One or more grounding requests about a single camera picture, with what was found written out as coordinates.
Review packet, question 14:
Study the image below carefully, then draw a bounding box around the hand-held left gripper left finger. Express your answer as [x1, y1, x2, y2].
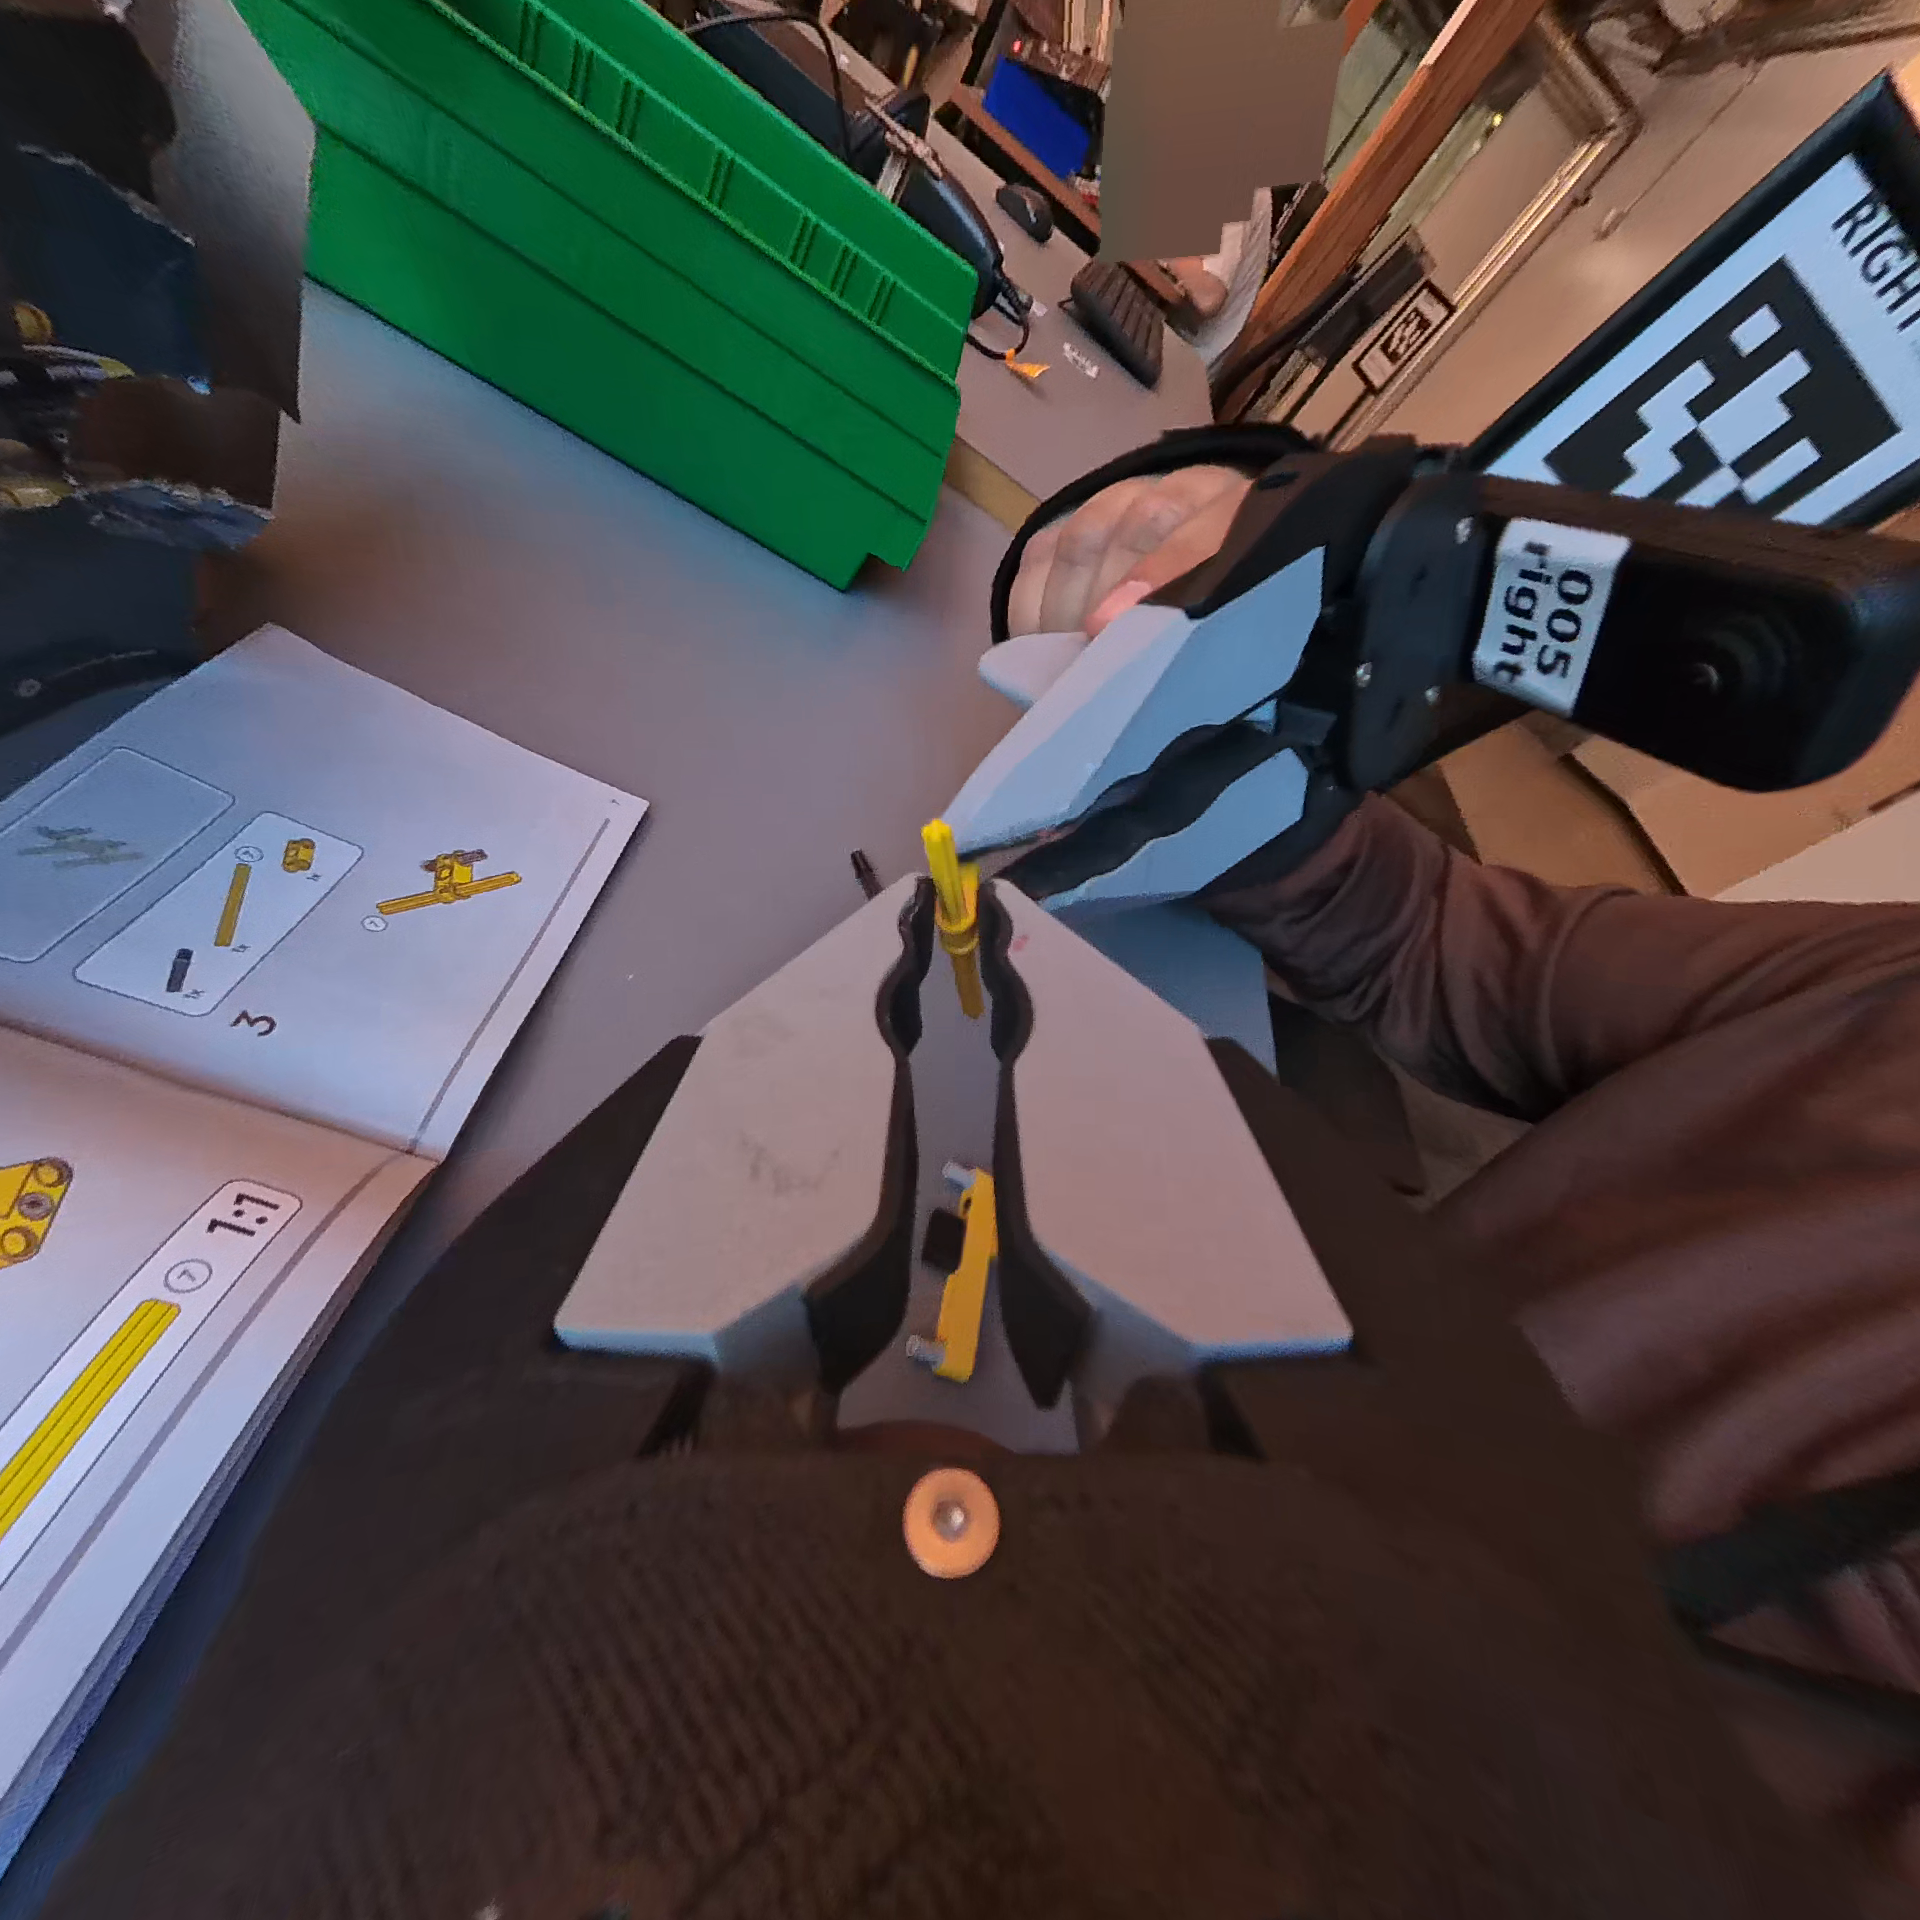
[550, 877, 922, 1396]

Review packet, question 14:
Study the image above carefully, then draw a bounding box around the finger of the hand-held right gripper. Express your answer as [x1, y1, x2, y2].
[942, 546, 1332, 859]
[983, 728, 1321, 922]

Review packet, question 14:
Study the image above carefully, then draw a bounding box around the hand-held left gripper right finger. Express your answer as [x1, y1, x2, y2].
[976, 877, 1354, 1412]

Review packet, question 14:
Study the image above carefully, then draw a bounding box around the yellow lego axle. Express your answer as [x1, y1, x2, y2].
[921, 819, 992, 1021]

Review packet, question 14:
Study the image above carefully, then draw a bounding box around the person's right forearm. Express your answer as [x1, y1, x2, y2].
[1199, 795, 1920, 1202]

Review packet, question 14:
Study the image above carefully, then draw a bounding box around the yellow lego beam assembly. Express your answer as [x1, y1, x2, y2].
[905, 1161, 1001, 1384]

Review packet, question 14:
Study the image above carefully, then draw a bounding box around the lego instruction booklet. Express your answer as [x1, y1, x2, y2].
[0, 622, 649, 1825]

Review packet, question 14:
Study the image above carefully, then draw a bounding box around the person's right hand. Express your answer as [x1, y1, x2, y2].
[1005, 465, 1249, 643]

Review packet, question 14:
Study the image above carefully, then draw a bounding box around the flat cardboard sheet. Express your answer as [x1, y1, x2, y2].
[1431, 704, 1920, 905]

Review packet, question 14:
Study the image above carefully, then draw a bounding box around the black keyboard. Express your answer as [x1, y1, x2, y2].
[1066, 259, 1169, 392]

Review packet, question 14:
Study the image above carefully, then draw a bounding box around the small framed printed tag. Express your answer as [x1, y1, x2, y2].
[1352, 276, 1456, 395]

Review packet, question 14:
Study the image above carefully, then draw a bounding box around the person's brown clothing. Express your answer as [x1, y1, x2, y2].
[1424, 1112, 1920, 1666]

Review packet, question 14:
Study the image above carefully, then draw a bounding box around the green plastic bin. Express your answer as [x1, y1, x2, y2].
[230, 0, 984, 385]
[300, 194, 950, 595]
[305, 112, 964, 482]

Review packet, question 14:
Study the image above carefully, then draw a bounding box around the black cable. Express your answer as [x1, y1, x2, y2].
[839, 89, 1040, 365]

